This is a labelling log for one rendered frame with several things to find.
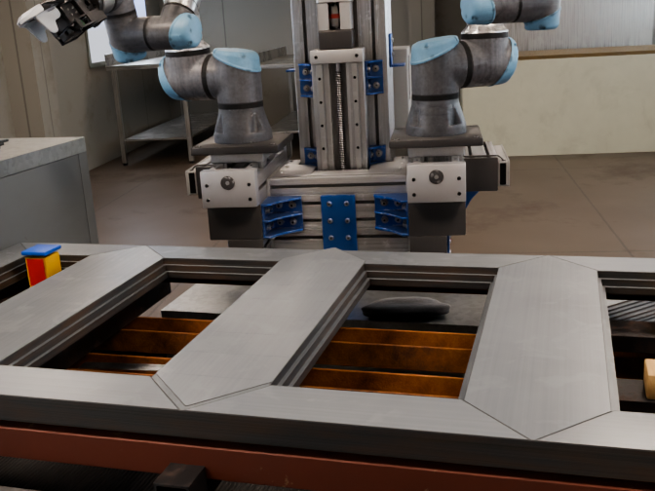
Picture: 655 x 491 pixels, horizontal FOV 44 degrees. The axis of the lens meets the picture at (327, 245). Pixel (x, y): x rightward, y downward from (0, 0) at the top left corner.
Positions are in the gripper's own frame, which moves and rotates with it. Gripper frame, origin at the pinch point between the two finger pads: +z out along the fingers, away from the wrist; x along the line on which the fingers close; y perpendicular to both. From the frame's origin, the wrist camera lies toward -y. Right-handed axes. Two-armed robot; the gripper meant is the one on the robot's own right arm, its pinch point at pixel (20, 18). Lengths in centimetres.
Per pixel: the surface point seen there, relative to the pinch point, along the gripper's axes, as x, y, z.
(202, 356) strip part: -24, 62, 42
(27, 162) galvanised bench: 47, 19, -21
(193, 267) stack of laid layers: 7, 59, -1
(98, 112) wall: 458, -16, -521
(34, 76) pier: 360, -57, -377
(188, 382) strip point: -27, 62, 51
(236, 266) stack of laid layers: -1, 64, -3
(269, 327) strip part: -26, 67, 30
